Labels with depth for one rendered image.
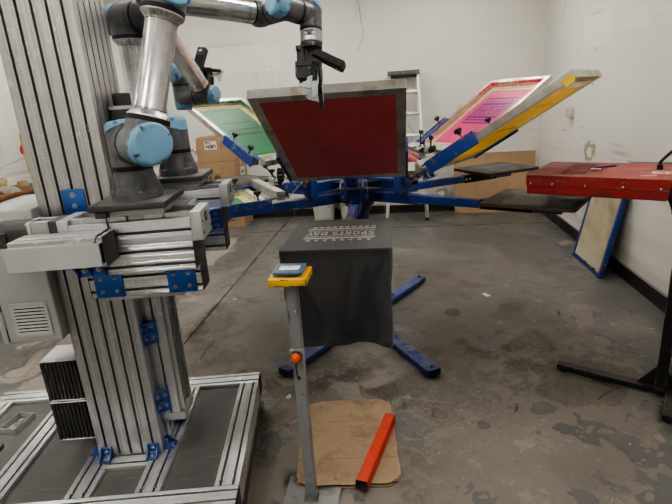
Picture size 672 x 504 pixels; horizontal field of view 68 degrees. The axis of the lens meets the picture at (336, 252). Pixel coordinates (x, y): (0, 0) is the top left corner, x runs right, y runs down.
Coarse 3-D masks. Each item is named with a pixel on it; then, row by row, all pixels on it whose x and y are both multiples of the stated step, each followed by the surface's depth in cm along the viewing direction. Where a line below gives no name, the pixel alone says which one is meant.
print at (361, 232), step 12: (312, 228) 225; (324, 228) 224; (336, 228) 222; (348, 228) 221; (360, 228) 220; (372, 228) 218; (312, 240) 206; (324, 240) 205; (336, 240) 204; (348, 240) 203
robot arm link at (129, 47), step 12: (132, 0) 181; (108, 12) 183; (120, 12) 181; (108, 24) 185; (120, 24) 183; (132, 24) 182; (120, 36) 184; (132, 36) 185; (120, 48) 187; (132, 48) 187; (120, 60) 190; (132, 60) 188; (132, 72) 189; (132, 84) 190; (132, 96) 192
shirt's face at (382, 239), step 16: (304, 224) 233; (320, 224) 231; (336, 224) 229; (352, 224) 228; (368, 224) 226; (384, 224) 224; (288, 240) 209; (352, 240) 202; (368, 240) 201; (384, 240) 199
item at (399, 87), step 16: (384, 80) 177; (400, 80) 176; (256, 96) 182; (272, 96) 181; (288, 96) 181; (304, 96) 181; (336, 96) 181; (352, 96) 181; (400, 96) 181; (256, 112) 192; (400, 112) 191; (400, 128) 204; (272, 144) 218; (400, 144) 217; (288, 160) 234; (400, 160) 233; (336, 176) 252; (352, 176) 252; (368, 176) 252; (384, 176) 252
